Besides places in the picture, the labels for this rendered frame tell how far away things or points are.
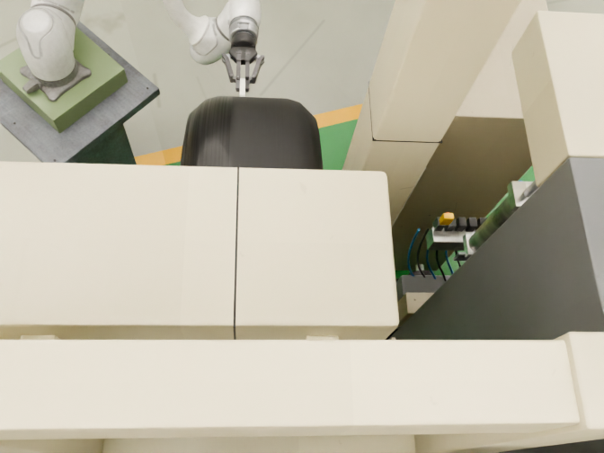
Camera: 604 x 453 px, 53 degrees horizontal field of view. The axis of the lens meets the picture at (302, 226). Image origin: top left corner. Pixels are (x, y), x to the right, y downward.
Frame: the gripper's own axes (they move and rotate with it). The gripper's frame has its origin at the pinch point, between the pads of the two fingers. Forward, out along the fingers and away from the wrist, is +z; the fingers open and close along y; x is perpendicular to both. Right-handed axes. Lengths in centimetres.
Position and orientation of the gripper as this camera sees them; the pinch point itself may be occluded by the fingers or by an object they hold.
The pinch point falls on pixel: (242, 90)
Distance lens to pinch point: 177.6
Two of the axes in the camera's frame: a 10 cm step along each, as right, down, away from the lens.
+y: 10.0, 0.2, 0.9
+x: -0.9, 5.2, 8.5
